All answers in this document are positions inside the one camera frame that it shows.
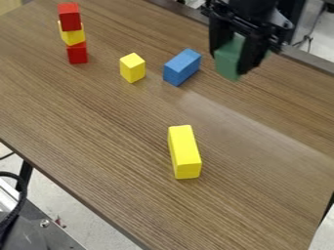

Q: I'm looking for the red block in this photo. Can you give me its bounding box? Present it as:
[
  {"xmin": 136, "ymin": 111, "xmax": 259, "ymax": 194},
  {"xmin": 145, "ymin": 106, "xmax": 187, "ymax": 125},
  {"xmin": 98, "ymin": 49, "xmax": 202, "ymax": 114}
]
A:
[
  {"xmin": 56, "ymin": 2, "xmax": 84, "ymax": 32},
  {"xmin": 64, "ymin": 41, "xmax": 91, "ymax": 65}
]

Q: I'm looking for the green block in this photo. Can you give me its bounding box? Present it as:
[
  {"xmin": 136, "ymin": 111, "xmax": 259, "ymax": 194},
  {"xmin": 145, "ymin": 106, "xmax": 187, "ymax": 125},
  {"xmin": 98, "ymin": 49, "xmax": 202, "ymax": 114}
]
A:
[{"xmin": 212, "ymin": 33, "xmax": 271, "ymax": 82}]

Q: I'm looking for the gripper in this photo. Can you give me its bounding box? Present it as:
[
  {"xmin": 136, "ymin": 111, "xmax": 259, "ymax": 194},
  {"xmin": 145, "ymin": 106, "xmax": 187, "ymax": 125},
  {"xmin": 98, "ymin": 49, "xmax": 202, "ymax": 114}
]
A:
[{"xmin": 199, "ymin": 0, "xmax": 295, "ymax": 76}]

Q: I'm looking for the small yellow block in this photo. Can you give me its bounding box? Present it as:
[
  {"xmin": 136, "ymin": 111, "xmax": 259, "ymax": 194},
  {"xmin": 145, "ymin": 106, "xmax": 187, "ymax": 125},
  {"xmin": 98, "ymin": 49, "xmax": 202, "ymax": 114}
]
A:
[
  {"xmin": 57, "ymin": 21, "xmax": 88, "ymax": 47},
  {"xmin": 118, "ymin": 52, "xmax": 147, "ymax": 84}
]

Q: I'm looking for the blue block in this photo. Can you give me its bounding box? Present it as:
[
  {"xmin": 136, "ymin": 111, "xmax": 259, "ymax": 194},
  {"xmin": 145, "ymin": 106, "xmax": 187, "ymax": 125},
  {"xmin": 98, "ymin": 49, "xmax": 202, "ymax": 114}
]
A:
[{"xmin": 161, "ymin": 48, "xmax": 204, "ymax": 88}]

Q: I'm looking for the long yellow block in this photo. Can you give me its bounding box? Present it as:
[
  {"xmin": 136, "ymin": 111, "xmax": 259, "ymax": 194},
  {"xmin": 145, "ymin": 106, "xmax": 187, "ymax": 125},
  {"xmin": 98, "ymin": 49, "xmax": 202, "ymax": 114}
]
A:
[{"xmin": 167, "ymin": 124, "xmax": 204, "ymax": 181}]

